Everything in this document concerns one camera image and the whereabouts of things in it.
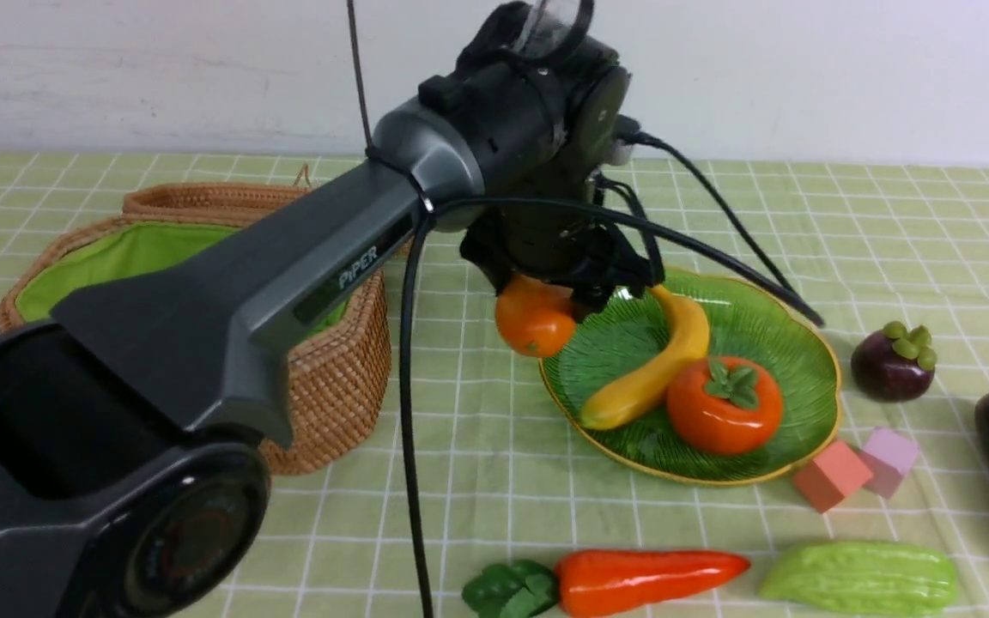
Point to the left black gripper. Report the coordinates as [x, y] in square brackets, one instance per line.
[553, 226]

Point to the orange yellow mango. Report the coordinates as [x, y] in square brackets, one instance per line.
[533, 318]

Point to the yellow banana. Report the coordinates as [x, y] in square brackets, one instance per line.
[630, 397]

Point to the orange persimmon green calyx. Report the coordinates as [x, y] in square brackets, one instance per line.
[725, 405]

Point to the orange carrot green leaves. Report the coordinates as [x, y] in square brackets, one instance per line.
[598, 583]

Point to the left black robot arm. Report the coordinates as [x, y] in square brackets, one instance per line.
[131, 480]

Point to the green leaf-shaped glass plate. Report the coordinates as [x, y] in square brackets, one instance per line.
[744, 322]

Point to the purple mangosteen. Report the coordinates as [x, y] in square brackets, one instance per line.
[895, 364]

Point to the salmon pink foam cube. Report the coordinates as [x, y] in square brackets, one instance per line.
[832, 476]

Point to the lilac foam cube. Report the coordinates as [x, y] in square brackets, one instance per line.
[890, 456]

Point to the woven wicker basket lid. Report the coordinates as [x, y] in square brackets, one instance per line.
[203, 199]

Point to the green bitter gourd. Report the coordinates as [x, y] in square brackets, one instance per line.
[864, 578]

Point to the woven wicker basket green lining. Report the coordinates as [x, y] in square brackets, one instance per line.
[337, 377]

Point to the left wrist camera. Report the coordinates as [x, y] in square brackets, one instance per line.
[623, 141]

